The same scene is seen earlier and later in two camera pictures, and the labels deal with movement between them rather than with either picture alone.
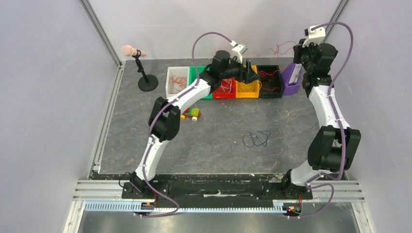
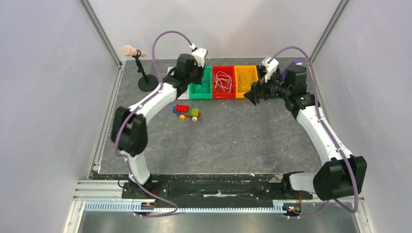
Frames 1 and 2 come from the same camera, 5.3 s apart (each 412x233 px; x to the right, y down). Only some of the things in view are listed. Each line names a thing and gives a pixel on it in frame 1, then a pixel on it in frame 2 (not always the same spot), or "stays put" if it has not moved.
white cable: x=226 y=83 stays put
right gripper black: x=299 y=56 → x=259 y=91
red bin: x=227 y=90 stays put
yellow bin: x=251 y=90 stays put
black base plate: x=237 y=188 stays put
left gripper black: x=246 y=74 → x=201 y=70
